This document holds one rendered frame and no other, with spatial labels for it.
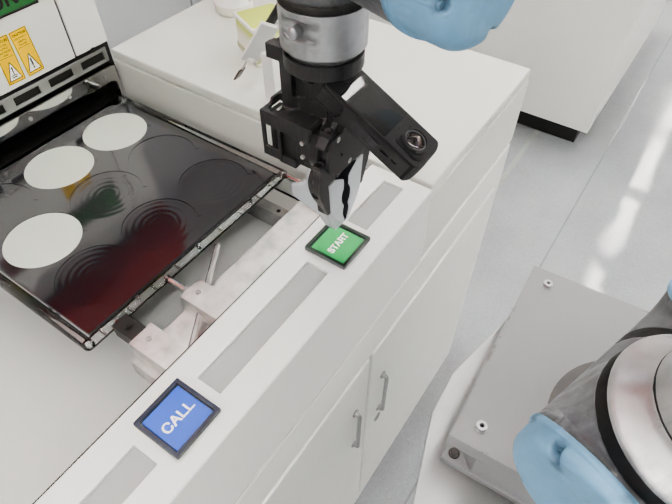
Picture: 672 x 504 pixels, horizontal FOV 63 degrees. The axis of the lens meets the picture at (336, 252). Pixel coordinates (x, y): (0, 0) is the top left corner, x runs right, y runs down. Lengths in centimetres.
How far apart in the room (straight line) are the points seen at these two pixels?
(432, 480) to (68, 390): 45
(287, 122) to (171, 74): 47
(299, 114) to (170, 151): 42
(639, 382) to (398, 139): 26
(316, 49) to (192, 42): 61
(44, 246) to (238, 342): 34
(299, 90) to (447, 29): 21
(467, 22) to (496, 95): 56
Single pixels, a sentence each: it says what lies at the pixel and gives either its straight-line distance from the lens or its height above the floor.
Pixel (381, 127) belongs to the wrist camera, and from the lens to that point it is 49.
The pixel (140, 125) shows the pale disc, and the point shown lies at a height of 90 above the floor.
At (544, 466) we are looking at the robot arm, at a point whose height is 108.
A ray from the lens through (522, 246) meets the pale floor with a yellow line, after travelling 205.
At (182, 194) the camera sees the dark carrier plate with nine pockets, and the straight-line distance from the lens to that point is 83.
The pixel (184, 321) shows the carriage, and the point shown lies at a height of 88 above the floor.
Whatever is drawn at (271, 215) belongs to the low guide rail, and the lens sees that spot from 85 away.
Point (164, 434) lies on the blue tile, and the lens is 54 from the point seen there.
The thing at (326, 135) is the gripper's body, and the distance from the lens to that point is 50.
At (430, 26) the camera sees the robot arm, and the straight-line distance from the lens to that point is 35.
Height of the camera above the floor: 144
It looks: 49 degrees down
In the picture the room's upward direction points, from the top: straight up
